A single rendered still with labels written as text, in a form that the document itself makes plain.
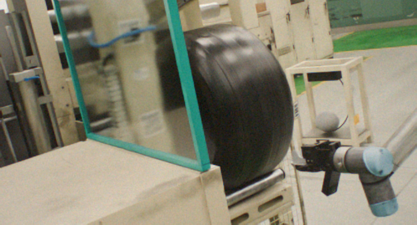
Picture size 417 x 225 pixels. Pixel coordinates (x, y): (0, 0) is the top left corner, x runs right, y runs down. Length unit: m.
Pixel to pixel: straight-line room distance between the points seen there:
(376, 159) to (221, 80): 0.51
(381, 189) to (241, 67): 0.55
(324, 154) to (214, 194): 0.65
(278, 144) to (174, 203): 0.85
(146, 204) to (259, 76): 0.85
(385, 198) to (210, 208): 0.64
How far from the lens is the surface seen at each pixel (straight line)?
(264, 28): 6.84
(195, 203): 0.92
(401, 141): 1.54
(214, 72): 1.57
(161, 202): 0.88
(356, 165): 1.43
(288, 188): 1.87
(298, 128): 4.86
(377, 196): 1.45
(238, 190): 1.76
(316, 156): 1.53
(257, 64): 1.64
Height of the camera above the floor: 1.57
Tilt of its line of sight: 12 degrees down
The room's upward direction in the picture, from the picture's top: 11 degrees counter-clockwise
